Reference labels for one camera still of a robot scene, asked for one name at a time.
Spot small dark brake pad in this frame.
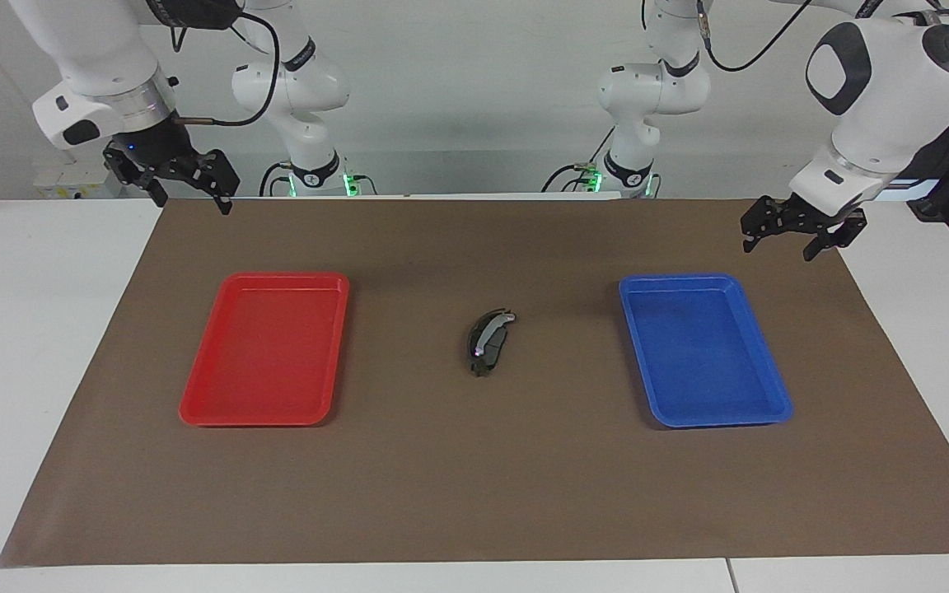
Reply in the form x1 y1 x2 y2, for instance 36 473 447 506
483 323 511 374

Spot blue plastic tray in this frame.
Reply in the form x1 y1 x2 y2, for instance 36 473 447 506
618 273 794 429

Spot red plastic tray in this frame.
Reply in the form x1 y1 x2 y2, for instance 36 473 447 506
179 272 351 427

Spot brown table mat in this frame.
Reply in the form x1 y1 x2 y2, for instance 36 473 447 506
0 198 949 569

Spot black right base cable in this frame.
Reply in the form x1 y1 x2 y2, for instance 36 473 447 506
259 161 294 198

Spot black base cable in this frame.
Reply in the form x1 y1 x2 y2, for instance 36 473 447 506
540 128 611 195
259 161 294 198

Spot white wall socket box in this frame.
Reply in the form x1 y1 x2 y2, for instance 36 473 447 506
35 161 125 200

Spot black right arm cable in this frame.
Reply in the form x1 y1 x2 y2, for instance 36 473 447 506
170 8 282 128

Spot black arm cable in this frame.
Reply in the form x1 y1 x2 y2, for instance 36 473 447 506
695 0 813 73
170 8 282 128

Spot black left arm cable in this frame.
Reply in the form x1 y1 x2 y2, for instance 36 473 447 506
695 0 813 73

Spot black left base cable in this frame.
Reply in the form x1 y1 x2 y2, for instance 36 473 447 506
540 128 611 195

